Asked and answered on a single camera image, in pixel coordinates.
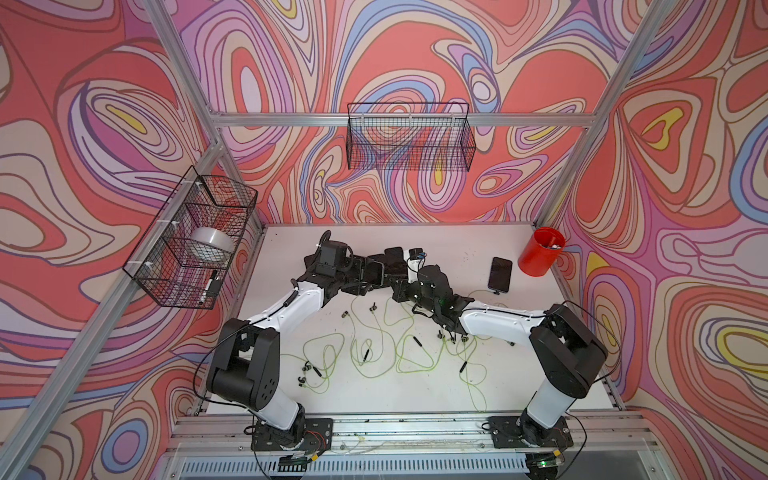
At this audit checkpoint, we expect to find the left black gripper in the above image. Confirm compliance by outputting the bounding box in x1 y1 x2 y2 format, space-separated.
333 254 374 296

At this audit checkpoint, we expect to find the black smartphone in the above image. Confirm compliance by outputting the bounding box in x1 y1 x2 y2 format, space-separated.
384 247 409 283
487 257 513 294
363 260 385 288

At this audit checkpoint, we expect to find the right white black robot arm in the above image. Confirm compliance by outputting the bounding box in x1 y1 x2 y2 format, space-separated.
383 247 608 447

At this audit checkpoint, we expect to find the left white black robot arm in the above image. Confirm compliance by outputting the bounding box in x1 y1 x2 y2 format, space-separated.
205 230 387 449

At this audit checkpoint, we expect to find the red plastic cup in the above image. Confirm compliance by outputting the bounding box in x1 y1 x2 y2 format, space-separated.
518 227 566 277

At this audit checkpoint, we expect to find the white tape roll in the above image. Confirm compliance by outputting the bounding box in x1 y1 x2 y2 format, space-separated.
187 227 235 262

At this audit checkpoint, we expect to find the black wire basket back wall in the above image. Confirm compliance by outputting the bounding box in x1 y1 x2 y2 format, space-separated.
346 100 476 172

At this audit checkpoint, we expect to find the black wire basket wall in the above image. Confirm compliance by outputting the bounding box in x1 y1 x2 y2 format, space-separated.
346 100 476 172
123 167 258 310

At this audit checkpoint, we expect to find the black wire basket left wall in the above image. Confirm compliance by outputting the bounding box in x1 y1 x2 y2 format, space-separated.
123 167 258 310

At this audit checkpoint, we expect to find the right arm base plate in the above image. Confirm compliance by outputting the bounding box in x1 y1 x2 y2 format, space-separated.
481 415 574 450

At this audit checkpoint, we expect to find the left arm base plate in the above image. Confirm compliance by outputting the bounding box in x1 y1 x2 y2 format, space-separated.
243 417 334 454

